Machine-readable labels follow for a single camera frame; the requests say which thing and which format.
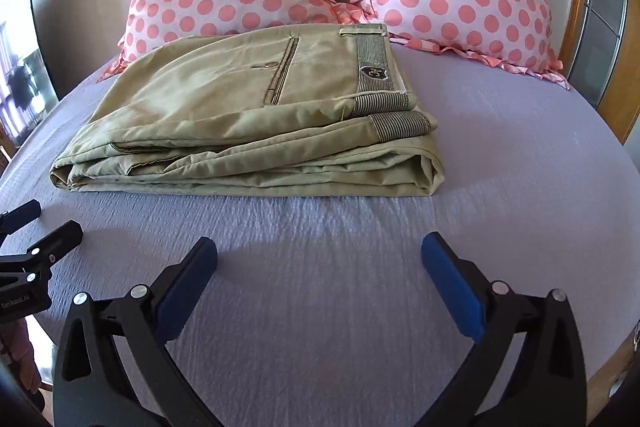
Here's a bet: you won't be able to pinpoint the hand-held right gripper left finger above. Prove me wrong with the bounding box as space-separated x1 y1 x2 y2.
52 236 227 427

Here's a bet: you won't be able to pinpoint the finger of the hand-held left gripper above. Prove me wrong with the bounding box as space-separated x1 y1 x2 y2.
25 220 84 266
0 200 42 236

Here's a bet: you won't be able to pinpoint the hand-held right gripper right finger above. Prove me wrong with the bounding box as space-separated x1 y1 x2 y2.
414 232 589 427

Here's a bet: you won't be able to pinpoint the khaki pants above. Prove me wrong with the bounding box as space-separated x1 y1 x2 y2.
48 23 446 198

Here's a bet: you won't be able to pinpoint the pink cloth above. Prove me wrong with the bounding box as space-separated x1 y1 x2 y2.
0 319 43 410

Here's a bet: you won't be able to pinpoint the dark glass panel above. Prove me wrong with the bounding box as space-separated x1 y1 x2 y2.
0 0 60 144

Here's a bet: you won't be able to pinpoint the lilac bed sheet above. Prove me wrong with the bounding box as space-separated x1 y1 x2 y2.
0 32 634 427

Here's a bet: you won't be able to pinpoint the grey cabinet door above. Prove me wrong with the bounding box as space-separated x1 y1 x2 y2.
570 0 629 108

